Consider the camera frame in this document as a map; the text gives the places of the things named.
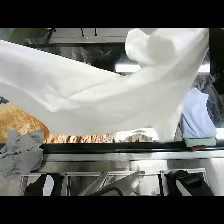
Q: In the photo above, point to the white shirt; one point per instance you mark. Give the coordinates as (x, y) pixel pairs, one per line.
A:
(100, 96)

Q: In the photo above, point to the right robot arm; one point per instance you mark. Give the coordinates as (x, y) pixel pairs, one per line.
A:
(188, 184)

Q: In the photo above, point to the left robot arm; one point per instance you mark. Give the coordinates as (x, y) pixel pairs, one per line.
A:
(41, 186)

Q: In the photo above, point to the light blue garment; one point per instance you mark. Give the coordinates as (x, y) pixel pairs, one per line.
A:
(196, 116)

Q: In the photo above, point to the green garment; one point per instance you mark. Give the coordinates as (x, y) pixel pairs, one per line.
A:
(200, 141)

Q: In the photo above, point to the grey garment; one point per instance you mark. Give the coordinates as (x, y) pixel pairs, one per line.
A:
(20, 153)

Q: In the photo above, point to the silver frame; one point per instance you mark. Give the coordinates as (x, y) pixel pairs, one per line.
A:
(110, 173)

